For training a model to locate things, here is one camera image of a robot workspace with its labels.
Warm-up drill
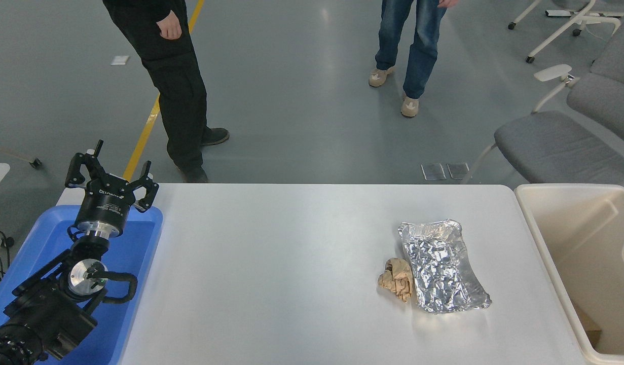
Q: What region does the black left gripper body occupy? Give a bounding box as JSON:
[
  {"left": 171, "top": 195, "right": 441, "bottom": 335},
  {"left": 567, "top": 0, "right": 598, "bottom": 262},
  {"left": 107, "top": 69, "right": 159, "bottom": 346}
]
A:
[{"left": 75, "top": 175, "right": 136, "bottom": 236}]

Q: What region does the blue plastic tray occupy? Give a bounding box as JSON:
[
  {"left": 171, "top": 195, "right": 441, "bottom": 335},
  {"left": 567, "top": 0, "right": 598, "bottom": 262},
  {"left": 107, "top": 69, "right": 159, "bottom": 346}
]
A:
[{"left": 0, "top": 204, "right": 164, "bottom": 365}]

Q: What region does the white leg with caster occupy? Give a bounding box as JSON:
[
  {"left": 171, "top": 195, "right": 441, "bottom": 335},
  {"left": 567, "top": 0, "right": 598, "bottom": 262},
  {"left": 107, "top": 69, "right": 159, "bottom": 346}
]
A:
[{"left": 0, "top": 139, "right": 42, "bottom": 169}]

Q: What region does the person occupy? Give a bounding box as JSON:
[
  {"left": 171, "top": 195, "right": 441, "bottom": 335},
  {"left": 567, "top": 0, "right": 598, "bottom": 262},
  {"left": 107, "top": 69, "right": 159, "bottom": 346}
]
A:
[
  {"left": 103, "top": 0, "right": 231, "bottom": 184},
  {"left": 369, "top": 0, "right": 462, "bottom": 119}
]

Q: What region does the crumpled tan paper ball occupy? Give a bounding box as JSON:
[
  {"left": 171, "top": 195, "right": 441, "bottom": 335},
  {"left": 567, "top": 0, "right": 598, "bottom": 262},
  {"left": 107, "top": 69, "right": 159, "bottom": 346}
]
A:
[{"left": 377, "top": 258, "right": 416, "bottom": 303}]

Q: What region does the crumpled foil tray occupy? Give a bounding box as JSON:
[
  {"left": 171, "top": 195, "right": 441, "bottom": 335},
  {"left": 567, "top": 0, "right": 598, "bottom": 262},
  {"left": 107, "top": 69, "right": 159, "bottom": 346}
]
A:
[{"left": 398, "top": 219, "right": 493, "bottom": 314}]

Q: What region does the grey office chair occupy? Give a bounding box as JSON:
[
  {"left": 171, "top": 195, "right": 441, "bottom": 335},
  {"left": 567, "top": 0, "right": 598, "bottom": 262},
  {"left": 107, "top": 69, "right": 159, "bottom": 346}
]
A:
[
  {"left": 532, "top": 25, "right": 624, "bottom": 150},
  {"left": 461, "top": 111, "right": 624, "bottom": 196}
]

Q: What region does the large pale plastic bin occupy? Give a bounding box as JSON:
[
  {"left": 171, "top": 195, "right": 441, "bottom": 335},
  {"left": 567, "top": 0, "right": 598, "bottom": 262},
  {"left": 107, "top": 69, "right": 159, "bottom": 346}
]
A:
[{"left": 515, "top": 184, "right": 624, "bottom": 365}]

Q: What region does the white chair base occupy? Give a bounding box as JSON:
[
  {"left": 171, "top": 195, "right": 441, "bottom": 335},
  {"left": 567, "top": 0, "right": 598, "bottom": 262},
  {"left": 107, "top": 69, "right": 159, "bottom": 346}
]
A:
[{"left": 508, "top": 0, "right": 624, "bottom": 64}]

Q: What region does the black cable bundle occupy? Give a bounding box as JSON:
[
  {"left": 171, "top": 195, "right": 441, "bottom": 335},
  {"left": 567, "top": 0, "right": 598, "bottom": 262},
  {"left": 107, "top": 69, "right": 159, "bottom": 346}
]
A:
[{"left": 0, "top": 226, "right": 16, "bottom": 282}]

